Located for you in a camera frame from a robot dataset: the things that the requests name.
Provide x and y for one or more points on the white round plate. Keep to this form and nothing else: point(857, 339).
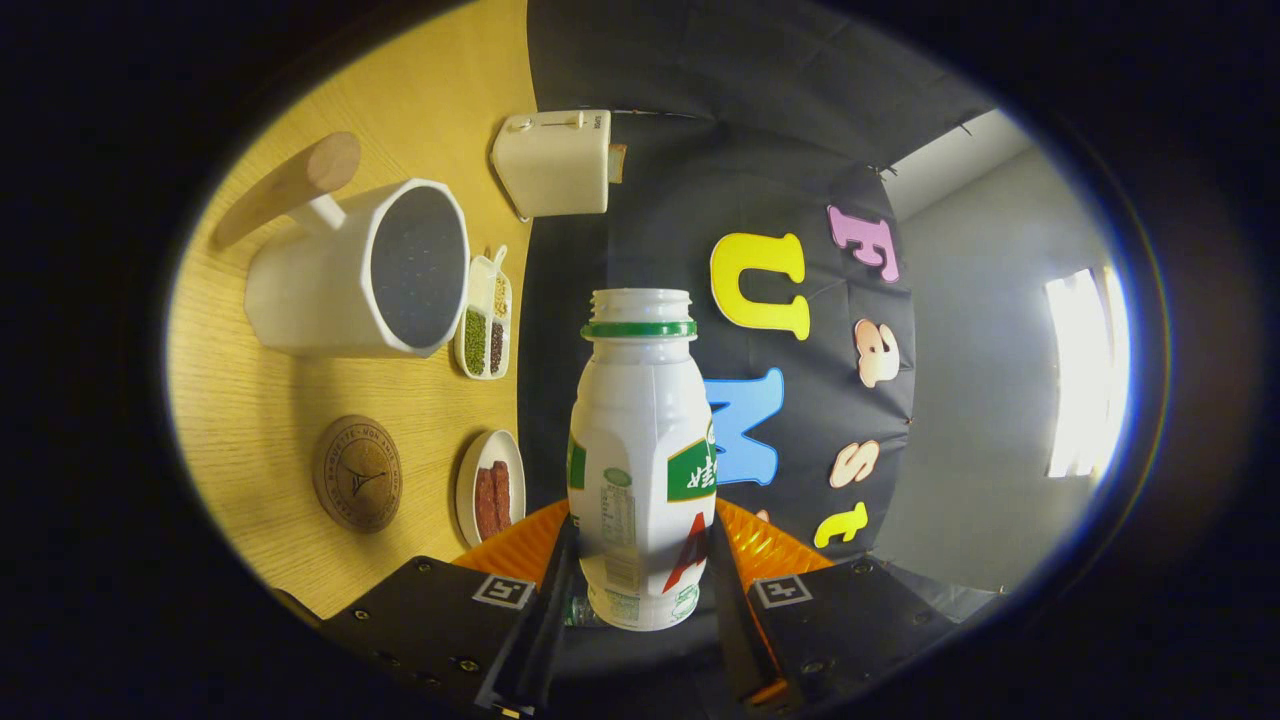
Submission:
point(468, 490)

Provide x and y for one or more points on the cream toaster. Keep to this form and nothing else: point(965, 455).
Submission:
point(550, 165)

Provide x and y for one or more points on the white juice bottle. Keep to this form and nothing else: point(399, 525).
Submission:
point(640, 440)

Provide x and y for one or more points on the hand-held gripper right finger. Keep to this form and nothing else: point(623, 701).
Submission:
point(735, 630)

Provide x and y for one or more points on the wooden table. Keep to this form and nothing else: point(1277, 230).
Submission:
point(280, 420)

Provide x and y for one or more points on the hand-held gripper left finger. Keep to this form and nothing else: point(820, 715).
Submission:
point(550, 620)

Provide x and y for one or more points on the white divided bean dish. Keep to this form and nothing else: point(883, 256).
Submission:
point(476, 340)

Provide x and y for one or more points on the red dried meat piece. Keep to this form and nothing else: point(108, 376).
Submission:
point(486, 500)
point(503, 490)

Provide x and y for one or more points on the toast slice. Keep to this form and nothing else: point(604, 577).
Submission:
point(617, 163)

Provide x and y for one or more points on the round wooden coaster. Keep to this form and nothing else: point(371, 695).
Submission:
point(357, 473)

